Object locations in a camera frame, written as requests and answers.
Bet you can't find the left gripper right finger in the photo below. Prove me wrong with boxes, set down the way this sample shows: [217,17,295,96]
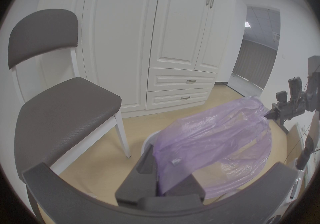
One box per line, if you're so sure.
[164,173,206,205]

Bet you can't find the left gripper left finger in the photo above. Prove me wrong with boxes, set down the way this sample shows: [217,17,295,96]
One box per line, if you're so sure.
[115,143,159,208]

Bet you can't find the white trash bin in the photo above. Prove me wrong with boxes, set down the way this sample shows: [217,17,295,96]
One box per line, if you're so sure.
[142,130,240,203]

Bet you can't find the purple plastic bag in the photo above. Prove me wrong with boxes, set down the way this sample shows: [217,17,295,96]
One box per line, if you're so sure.
[153,95,272,200]

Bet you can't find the grey curtain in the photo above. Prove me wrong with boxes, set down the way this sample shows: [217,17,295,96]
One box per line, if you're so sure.
[231,39,278,88]

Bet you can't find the white chair dark grey seat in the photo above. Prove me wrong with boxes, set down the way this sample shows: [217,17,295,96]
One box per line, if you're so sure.
[7,9,132,176]

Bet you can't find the white wardrobe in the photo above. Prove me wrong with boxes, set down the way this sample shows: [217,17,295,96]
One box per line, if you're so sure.
[37,0,237,118]

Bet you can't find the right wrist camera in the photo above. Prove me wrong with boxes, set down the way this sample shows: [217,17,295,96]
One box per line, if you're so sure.
[276,90,288,103]

